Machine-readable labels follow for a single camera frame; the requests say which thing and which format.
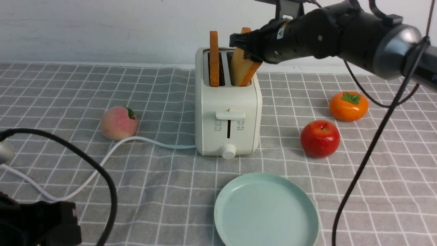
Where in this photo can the white toaster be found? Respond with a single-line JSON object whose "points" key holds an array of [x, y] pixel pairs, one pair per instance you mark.
{"points": [[227, 117]]}

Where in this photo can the orange persimmon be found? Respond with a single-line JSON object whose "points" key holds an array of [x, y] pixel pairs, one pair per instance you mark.
{"points": [[348, 106]]}

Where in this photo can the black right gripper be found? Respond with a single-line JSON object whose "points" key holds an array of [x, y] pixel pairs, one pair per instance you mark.
{"points": [[314, 34]]}

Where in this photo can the light green plate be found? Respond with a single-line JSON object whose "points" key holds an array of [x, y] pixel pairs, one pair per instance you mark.
{"points": [[263, 209]]}

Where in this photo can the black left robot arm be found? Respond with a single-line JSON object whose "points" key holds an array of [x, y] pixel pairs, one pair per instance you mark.
{"points": [[38, 224]]}

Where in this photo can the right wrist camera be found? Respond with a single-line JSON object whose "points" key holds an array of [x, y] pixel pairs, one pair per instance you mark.
{"points": [[292, 8]]}

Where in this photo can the red apple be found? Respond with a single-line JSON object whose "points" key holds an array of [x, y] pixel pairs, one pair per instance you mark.
{"points": [[320, 139]]}

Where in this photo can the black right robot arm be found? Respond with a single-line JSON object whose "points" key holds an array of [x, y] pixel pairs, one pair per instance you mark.
{"points": [[383, 46]]}

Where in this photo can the pink peach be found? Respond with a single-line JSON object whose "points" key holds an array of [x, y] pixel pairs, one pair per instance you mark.
{"points": [[118, 123]]}

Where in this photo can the toast slice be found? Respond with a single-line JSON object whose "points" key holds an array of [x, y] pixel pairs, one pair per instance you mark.
{"points": [[214, 62], [242, 69]]}

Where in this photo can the grey checked tablecloth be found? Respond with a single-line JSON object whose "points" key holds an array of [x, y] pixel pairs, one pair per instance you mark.
{"points": [[166, 196]]}

